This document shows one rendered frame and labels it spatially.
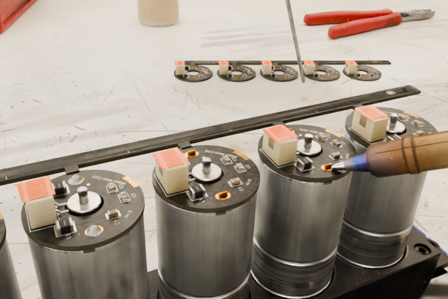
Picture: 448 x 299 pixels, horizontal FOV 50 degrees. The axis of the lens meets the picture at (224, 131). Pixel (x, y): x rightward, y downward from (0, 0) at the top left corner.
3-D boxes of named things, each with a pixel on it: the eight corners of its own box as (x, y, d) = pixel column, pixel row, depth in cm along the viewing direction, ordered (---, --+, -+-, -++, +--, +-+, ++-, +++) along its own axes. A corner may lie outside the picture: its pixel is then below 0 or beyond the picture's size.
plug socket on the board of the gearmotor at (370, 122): (392, 137, 13) (397, 115, 13) (367, 144, 13) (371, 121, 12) (372, 124, 14) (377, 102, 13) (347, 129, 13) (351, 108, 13)
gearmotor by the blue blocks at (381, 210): (415, 273, 16) (459, 137, 13) (353, 298, 15) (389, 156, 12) (365, 226, 17) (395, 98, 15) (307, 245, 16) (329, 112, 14)
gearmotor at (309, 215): (344, 302, 14) (377, 160, 12) (273, 331, 13) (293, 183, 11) (299, 248, 16) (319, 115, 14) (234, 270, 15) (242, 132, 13)
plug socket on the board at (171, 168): (199, 187, 11) (199, 162, 10) (163, 196, 11) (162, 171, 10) (186, 168, 11) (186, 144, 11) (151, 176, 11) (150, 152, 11)
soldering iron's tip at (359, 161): (333, 182, 11) (376, 176, 11) (327, 164, 11) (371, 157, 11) (337, 170, 12) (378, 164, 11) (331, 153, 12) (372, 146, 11)
